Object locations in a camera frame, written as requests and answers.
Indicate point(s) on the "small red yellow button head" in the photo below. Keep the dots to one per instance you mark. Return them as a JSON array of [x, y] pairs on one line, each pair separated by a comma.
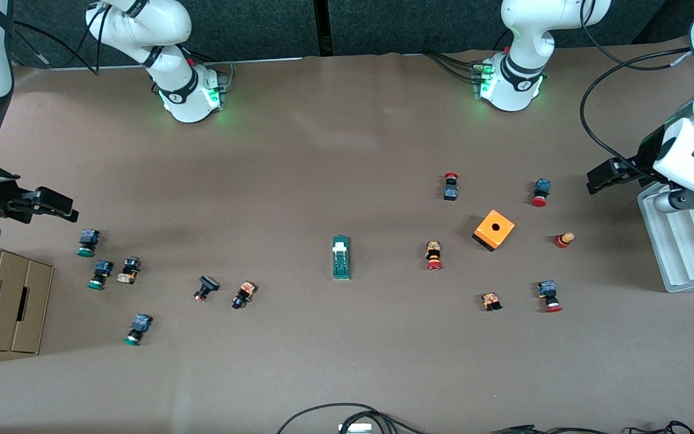
[[562, 241]]

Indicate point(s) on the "black square-head switch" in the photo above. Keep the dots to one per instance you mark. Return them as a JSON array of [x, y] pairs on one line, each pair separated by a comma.
[[207, 283]]

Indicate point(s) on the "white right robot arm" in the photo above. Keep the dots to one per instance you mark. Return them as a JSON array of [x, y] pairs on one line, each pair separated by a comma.
[[172, 24]]

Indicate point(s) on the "black vertical post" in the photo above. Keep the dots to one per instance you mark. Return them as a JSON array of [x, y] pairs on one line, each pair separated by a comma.
[[323, 24]]

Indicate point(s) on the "red button black block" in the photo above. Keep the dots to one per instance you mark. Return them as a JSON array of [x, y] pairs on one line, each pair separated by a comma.
[[450, 191]]

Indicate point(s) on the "red button orange block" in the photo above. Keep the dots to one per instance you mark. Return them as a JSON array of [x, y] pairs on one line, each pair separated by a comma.
[[434, 250]]

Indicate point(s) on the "grey ribbed plastic tray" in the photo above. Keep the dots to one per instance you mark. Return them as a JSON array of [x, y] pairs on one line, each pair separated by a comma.
[[684, 253]]

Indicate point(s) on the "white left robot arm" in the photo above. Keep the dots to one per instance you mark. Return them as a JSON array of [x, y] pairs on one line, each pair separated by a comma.
[[528, 30]]

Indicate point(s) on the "orange contact block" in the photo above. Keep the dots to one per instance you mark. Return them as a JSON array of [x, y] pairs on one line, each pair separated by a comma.
[[491, 299]]

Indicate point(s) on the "orange button enclosure box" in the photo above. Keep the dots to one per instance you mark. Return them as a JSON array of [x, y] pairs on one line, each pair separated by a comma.
[[485, 232]]

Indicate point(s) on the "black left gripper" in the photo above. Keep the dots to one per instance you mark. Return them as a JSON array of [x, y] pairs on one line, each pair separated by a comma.
[[644, 158]]

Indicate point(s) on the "green load switch white lever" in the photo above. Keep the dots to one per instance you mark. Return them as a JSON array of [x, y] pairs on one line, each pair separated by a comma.
[[341, 265]]

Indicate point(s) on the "green mushroom push button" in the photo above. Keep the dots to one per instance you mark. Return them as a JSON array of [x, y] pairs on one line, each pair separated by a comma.
[[140, 324], [101, 270], [88, 238]]

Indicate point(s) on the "black push button orange block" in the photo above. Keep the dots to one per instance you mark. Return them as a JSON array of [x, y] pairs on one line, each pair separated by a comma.
[[244, 292]]

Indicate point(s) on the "black selector switch orange block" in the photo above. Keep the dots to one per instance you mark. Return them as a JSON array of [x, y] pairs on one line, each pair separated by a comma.
[[129, 271]]

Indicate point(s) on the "red mushroom button blue block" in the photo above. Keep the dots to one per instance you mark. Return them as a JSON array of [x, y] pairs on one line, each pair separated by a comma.
[[547, 289], [541, 187]]

